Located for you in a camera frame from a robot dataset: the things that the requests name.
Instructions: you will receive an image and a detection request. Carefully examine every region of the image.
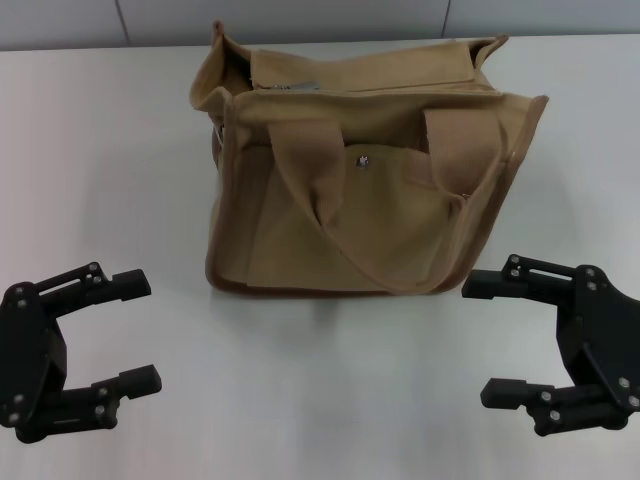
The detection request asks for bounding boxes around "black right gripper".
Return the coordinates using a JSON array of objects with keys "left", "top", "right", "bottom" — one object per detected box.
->
[{"left": 461, "top": 253, "right": 640, "bottom": 434}]

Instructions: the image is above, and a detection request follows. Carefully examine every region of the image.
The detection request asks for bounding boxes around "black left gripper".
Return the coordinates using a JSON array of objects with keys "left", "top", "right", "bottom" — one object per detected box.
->
[{"left": 0, "top": 261, "right": 164, "bottom": 445}]

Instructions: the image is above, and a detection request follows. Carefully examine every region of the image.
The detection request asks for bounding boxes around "khaki canvas food bag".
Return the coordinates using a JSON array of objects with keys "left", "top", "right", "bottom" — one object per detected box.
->
[{"left": 194, "top": 19, "right": 551, "bottom": 297}]

